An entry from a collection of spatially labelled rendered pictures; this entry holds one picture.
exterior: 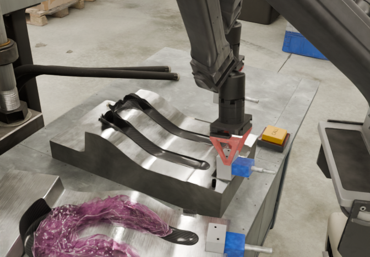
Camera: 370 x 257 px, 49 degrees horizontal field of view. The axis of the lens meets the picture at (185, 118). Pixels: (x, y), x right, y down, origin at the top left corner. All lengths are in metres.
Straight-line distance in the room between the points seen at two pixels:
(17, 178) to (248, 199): 0.54
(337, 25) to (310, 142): 2.34
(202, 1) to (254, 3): 4.26
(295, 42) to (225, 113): 3.25
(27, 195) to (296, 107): 0.94
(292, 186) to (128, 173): 1.49
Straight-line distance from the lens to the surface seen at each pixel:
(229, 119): 0.86
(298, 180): 2.43
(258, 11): 4.84
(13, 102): 1.37
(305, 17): 0.45
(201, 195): 0.94
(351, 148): 0.86
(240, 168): 0.91
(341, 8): 0.46
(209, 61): 0.74
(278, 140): 1.21
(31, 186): 0.92
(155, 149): 1.03
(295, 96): 1.54
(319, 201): 2.33
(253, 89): 1.54
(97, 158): 1.06
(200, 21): 0.62
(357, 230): 0.77
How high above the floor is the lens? 1.49
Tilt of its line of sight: 32 degrees down
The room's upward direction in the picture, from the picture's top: 3 degrees clockwise
